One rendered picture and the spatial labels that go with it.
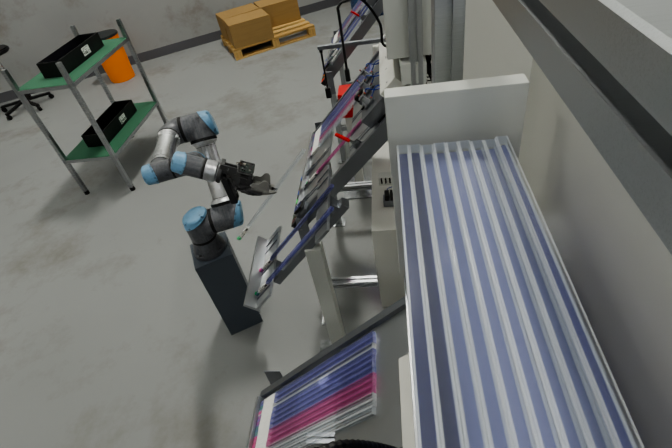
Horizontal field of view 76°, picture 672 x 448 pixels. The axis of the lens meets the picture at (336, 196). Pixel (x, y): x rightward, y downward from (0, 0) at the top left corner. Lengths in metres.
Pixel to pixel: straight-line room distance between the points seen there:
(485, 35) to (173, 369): 2.09
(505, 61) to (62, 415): 2.52
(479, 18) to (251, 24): 4.55
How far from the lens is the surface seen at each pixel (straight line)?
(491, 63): 1.50
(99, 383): 2.70
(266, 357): 2.35
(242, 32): 5.77
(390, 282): 2.15
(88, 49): 3.99
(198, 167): 1.51
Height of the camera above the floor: 1.94
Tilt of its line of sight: 39 degrees down
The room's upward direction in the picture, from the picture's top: 11 degrees counter-clockwise
